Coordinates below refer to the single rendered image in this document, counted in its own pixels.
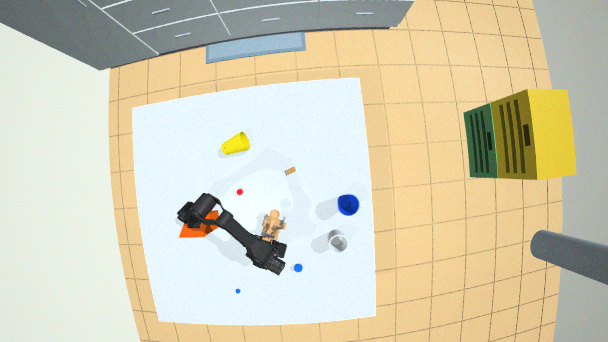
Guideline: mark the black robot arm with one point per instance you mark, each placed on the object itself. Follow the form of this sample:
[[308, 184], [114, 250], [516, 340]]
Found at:
[[261, 253]]

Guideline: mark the white cup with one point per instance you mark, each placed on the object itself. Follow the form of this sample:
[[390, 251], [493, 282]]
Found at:
[[337, 241]]

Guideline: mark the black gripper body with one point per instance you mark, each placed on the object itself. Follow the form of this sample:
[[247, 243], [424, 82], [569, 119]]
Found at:
[[280, 249]]

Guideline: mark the wooden catapult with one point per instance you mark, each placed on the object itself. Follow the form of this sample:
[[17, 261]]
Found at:
[[272, 226]]

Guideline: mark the blue cup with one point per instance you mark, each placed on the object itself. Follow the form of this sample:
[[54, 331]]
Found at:
[[348, 204]]

